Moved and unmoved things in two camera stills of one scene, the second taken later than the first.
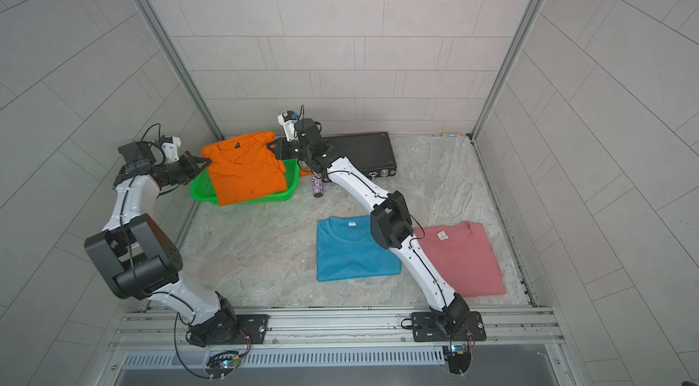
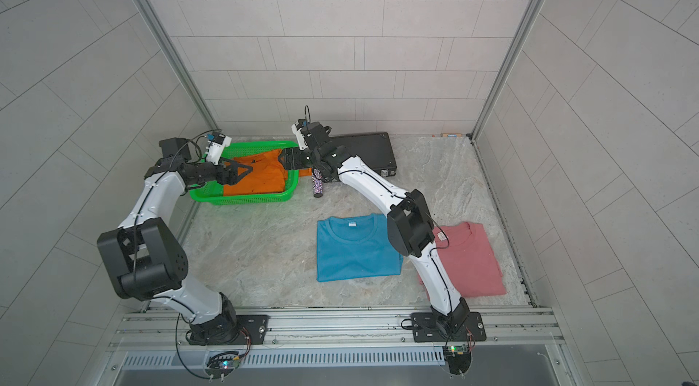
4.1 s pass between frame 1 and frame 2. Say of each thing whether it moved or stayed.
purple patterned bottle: stayed
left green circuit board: stayed
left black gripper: moved
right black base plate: stayed
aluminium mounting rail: stayed
